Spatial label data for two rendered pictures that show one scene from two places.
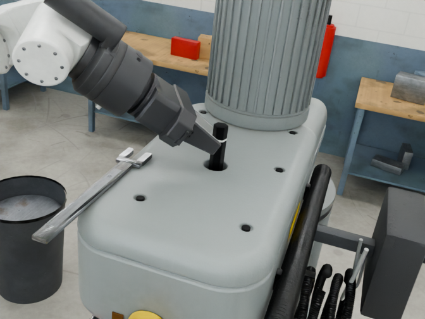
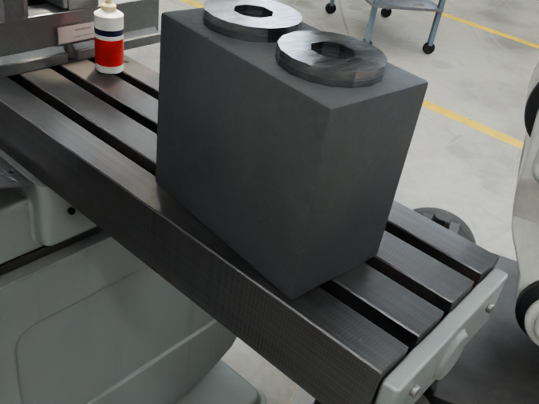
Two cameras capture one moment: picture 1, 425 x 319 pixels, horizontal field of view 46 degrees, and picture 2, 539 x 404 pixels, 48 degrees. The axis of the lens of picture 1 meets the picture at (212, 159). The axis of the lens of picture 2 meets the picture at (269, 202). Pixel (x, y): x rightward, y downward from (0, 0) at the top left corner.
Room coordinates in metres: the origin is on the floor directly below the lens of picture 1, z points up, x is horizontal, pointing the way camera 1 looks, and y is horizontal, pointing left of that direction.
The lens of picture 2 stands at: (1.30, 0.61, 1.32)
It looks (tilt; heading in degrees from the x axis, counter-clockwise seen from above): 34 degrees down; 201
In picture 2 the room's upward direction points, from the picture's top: 9 degrees clockwise
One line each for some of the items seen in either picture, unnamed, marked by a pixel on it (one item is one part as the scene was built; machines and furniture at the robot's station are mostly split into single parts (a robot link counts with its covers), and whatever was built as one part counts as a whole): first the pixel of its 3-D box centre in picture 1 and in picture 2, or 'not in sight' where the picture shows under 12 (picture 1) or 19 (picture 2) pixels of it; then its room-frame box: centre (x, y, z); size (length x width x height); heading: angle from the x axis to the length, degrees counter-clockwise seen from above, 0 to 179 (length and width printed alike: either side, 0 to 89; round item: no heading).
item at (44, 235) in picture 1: (97, 189); not in sight; (0.56, 0.15, 1.89); 0.24 x 0.04 x 0.01; 163
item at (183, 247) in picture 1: (212, 204); not in sight; (0.69, -0.01, 1.81); 0.47 x 0.26 x 0.16; 165
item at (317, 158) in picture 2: not in sight; (274, 132); (0.82, 0.42, 1.06); 0.22 x 0.12 x 0.20; 68
